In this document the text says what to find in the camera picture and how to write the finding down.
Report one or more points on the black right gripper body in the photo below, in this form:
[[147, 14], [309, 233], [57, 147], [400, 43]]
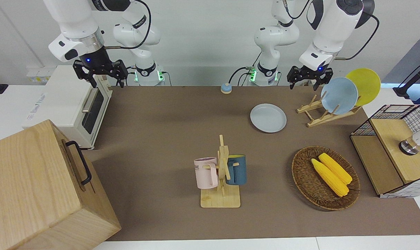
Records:
[[97, 64]]

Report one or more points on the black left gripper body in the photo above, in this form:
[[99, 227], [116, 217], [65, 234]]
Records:
[[310, 73]]

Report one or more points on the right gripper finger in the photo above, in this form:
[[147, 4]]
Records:
[[120, 80], [92, 81]]

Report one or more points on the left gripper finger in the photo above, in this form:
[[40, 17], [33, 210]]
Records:
[[293, 82], [318, 84]]

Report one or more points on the gray plate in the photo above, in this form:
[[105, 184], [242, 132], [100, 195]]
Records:
[[268, 118]]

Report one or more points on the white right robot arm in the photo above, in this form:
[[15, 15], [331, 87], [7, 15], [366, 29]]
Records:
[[74, 21]]

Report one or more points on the light blue plate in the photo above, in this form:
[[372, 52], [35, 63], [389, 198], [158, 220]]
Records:
[[340, 95]]

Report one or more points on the wooden plate rack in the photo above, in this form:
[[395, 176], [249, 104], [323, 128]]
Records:
[[326, 118]]

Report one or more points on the yellow plate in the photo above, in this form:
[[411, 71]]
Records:
[[368, 83]]

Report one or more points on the white toaster oven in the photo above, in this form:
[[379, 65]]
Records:
[[64, 100]]

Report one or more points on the blue service bell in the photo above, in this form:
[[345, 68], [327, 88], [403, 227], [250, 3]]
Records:
[[226, 89]]

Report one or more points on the brown table mat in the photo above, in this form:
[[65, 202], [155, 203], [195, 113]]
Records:
[[161, 139]]

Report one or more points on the yellow corn cob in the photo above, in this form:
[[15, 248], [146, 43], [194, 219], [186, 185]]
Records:
[[329, 178], [335, 168]]

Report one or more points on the brown wicker basket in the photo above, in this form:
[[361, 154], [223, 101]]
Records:
[[307, 180]]

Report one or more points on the dark blue mug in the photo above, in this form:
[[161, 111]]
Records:
[[239, 172]]

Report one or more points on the large wooden box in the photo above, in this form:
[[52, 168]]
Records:
[[33, 187]]

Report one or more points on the pink mug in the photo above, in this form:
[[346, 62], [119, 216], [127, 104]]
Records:
[[204, 175]]

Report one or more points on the wooden mug tree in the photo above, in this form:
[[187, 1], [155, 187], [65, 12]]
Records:
[[220, 199]]

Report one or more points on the white wall socket strip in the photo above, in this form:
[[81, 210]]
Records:
[[40, 74]]

